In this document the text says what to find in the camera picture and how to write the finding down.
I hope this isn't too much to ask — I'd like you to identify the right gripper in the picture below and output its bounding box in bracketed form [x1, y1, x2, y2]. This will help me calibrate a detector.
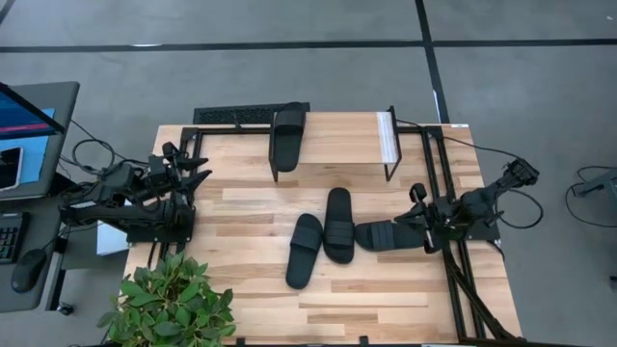
[393, 182, 457, 255]

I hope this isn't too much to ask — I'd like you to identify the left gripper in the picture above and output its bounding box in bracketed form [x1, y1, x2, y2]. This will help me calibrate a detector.
[162, 143, 213, 206]

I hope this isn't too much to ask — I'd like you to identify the black rubber slide sandal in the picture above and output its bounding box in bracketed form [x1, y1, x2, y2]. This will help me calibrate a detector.
[322, 187, 357, 266]
[268, 101, 309, 174]
[353, 219, 428, 253]
[284, 212, 325, 291]

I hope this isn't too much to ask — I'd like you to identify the wooden shelf with black legs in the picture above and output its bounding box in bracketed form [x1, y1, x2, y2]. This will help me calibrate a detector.
[267, 104, 403, 183]

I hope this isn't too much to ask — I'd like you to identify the white box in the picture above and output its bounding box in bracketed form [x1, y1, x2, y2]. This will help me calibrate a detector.
[95, 220, 132, 256]

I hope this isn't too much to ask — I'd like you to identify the green leafy plant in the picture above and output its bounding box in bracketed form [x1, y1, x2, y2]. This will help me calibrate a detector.
[95, 251, 237, 347]

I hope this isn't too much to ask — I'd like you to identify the computer monitor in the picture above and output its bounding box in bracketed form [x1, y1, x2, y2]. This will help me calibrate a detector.
[0, 80, 81, 201]

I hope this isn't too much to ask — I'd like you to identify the grey floor device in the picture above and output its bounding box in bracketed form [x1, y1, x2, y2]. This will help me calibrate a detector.
[573, 172, 617, 198]

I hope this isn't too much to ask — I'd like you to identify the black computer mouse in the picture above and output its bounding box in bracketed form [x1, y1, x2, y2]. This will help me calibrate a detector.
[10, 247, 49, 295]

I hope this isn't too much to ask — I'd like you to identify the black keyboard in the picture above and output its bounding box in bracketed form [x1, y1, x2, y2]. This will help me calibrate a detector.
[0, 211, 31, 265]

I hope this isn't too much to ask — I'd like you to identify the dark grey desk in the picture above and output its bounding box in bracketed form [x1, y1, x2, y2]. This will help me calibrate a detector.
[0, 192, 68, 313]

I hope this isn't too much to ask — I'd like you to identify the black aluminium rig frame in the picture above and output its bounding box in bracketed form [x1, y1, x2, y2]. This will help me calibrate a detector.
[171, 123, 526, 344]

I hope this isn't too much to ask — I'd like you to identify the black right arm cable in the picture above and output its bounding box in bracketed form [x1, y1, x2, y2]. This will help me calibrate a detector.
[393, 118, 545, 230]

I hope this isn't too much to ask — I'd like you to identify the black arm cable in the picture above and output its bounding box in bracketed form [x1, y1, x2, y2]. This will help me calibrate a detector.
[70, 138, 150, 177]
[393, 118, 545, 230]

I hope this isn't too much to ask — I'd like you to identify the thin black desk cable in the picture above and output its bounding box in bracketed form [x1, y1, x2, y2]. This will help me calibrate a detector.
[69, 119, 117, 153]

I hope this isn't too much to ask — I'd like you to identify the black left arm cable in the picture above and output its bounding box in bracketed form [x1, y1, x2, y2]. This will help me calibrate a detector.
[70, 138, 150, 177]

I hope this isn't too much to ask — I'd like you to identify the black floor cable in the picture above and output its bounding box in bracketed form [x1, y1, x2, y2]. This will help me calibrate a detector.
[564, 165, 617, 229]

